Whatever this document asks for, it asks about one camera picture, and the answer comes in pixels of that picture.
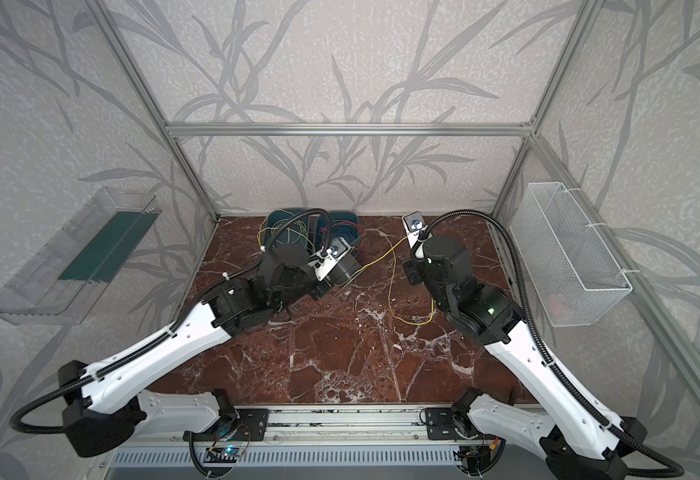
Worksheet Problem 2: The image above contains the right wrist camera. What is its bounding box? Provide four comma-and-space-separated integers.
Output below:
402, 211, 427, 260

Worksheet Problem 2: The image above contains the teal plastic bin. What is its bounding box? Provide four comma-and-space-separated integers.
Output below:
260, 208, 314, 253
311, 210, 365, 253

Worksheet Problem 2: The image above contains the grey perforated cable spool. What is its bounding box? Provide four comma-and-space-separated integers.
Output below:
327, 253, 361, 286

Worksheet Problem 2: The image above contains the small green circuit board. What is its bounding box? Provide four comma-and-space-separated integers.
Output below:
203, 445, 247, 465

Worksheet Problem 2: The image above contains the aluminium frame crossbar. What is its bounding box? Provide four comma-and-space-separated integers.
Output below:
166, 123, 532, 137

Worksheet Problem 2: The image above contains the yellow cable bundle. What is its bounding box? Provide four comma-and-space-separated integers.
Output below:
256, 215, 315, 253

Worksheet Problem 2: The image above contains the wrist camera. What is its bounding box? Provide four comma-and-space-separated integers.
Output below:
402, 211, 427, 260
308, 237, 351, 282

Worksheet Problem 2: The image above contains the pink object in basket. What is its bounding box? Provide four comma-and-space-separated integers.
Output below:
545, 294, 571, 319

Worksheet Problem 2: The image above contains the white wire mesh basket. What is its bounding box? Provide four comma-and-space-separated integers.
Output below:
510, 182, 633, 327

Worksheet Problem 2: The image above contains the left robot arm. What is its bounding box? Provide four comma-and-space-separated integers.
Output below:
9, 208, 336, 458

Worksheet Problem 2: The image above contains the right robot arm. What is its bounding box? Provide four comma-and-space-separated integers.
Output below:
402, 209, 685, 479

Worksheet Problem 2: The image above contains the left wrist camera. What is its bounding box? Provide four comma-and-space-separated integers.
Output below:
308, 237, 351, 282

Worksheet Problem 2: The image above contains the red cable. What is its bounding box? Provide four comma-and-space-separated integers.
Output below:
322, 218, 368, 247

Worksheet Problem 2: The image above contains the clear plastic wall tray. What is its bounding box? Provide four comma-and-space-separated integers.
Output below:
0, 187, 162, 326

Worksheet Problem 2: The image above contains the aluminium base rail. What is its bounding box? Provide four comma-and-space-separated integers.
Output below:
88, 403, 507, 448

